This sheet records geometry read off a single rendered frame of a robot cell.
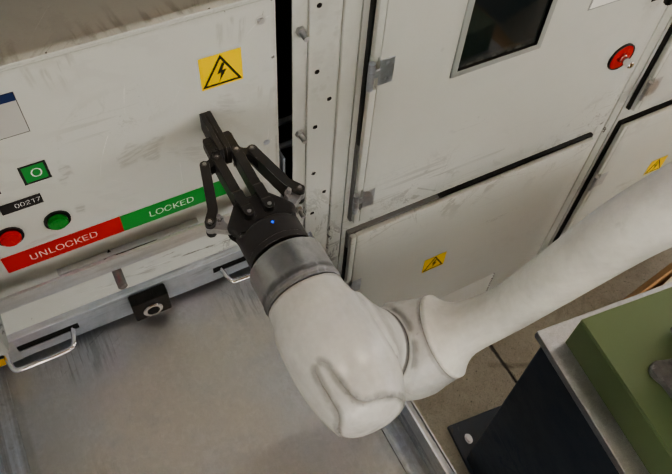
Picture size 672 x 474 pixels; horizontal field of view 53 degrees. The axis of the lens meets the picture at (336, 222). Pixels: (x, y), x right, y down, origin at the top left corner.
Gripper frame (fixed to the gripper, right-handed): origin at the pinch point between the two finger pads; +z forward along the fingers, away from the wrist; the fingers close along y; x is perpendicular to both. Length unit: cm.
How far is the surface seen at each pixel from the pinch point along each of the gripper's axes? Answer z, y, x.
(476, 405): -18, 61, -123
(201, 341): -6.5, -9.0, -38.3
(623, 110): 6, 95, -40
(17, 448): -11, -39, -38
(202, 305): -0.3, -6.4, -38.3
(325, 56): 5.6, 18.6, 2.3
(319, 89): 5.6, 17.9, -3.5
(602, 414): -45, 48, -48
